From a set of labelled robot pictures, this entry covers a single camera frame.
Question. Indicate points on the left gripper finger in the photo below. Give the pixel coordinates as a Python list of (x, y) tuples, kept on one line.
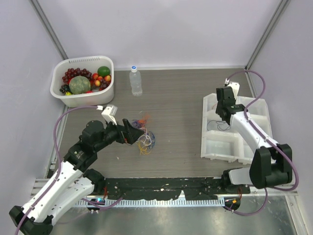
[(133, 134), (127, 126)]

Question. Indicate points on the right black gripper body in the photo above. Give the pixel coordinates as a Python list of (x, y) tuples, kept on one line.
[(218, 107)]

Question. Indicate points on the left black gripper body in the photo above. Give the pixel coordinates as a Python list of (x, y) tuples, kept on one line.
[(114, 133)]

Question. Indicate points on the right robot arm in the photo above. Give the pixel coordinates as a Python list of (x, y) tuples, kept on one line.
[(271, 162)]

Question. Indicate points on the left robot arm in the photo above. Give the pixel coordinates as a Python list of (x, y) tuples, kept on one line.
[(73, 180)]

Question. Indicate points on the white compartment organizer tray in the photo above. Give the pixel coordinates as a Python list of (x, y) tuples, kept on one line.
[(221, 142)]

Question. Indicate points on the clear plastic water bottle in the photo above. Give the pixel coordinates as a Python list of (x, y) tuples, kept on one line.
[(135, 81)]

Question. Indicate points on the red yellow peaches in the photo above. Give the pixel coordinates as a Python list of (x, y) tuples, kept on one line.
[(100, 82)]

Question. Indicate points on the green melon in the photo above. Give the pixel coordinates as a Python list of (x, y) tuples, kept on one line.
[(79, 85)]

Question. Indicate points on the green lime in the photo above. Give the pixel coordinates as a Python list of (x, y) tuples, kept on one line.
[(103, 71)]

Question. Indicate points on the dark grape bunch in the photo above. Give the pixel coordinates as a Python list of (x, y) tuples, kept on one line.
[(65, 90)]

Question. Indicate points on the white plastic basket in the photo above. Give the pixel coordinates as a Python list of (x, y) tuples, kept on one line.
[(91, 63)]

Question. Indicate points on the red grape bunch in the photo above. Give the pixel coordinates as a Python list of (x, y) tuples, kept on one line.
[(71, 73)]

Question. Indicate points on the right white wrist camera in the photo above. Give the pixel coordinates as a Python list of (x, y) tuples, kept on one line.
[(234, 85)]

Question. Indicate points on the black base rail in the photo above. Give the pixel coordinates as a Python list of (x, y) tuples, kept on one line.
[(165, 189)]

